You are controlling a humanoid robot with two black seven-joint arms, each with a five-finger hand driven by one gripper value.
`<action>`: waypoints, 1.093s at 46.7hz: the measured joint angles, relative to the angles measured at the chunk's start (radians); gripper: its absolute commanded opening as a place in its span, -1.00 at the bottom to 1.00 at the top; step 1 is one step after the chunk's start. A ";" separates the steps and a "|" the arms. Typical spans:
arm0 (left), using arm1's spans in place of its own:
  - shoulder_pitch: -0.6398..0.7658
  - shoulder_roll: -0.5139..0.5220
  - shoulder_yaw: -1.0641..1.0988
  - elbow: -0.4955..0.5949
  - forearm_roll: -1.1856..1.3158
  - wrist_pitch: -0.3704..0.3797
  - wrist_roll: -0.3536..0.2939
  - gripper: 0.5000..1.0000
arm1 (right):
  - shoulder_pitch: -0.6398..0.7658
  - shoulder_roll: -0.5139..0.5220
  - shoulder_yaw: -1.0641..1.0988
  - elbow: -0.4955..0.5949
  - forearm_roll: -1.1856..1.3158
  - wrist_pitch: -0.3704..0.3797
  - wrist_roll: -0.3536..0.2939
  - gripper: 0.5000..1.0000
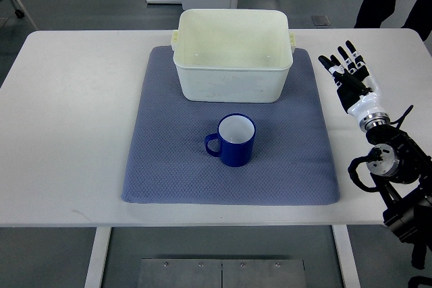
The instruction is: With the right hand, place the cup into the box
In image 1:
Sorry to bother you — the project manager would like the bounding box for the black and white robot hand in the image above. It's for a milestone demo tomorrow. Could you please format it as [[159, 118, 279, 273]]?
[[319, 40, 390, 132]]

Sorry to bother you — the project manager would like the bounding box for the blue mug white inside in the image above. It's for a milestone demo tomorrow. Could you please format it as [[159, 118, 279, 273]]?
[[205, 113, 257, 167]]

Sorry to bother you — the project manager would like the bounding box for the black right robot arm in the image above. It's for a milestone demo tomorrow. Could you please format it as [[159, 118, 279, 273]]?
[[348, 107, 431, 270]]

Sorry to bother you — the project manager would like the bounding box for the cream plastic box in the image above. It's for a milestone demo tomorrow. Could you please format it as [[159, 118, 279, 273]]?
[[171, 9, 294, 103]]

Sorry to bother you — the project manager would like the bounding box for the grey floor outlet cover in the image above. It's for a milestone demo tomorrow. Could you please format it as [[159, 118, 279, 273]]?
[[311, 15, 331, 26]]

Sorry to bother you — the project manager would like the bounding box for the person in dark trousers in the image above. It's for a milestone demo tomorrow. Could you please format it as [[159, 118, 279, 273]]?
[[354, 0, 431, 41]]

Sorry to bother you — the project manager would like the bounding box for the blue-grey textured mat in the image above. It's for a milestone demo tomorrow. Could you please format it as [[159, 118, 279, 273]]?
[[121, 46, 340, 206]]

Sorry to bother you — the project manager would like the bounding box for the white table right leg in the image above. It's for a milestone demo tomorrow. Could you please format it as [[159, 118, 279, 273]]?
[[331, 225, 360, 288]]

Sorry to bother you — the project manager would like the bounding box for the white table leg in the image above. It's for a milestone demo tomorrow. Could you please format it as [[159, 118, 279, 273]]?
[[331, 225, 360, 288], [84, 227, 111, 288]]

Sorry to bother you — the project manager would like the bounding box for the metal floor plate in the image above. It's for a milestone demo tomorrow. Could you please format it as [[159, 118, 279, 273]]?
[[138, 258, 306, 287]]

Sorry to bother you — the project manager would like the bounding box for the white table left leg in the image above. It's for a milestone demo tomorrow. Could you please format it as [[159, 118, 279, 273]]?
[[84, 227, 111, 288]]

